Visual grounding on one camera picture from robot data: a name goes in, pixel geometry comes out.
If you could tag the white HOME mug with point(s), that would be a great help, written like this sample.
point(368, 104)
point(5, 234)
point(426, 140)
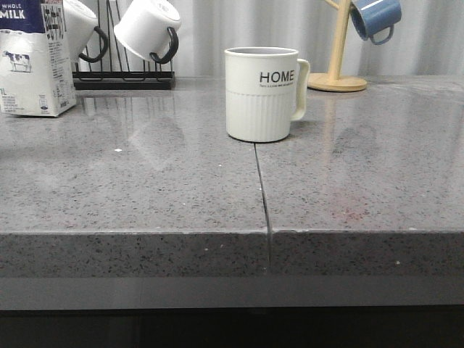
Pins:
point(265, 91)

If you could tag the whole milk carton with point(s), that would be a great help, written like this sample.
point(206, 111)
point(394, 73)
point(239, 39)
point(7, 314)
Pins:
point(36, 72)

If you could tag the wooden mug tree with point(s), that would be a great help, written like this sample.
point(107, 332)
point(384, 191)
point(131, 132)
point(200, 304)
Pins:
point(333, 80)

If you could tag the blue enamel mug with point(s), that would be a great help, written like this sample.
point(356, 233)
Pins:
point(374, 20)

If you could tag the black wire mug rack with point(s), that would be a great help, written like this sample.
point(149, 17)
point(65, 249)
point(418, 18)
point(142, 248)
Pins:
point(120, 69)

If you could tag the white mug black handle right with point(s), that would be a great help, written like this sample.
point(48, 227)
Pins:
point(149, 29)

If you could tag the white mug black handle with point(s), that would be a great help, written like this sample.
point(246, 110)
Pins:
point(149, 29)
point(81, 23)

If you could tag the white mug black handle left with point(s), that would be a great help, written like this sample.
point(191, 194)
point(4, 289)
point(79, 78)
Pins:
point(81, 23)

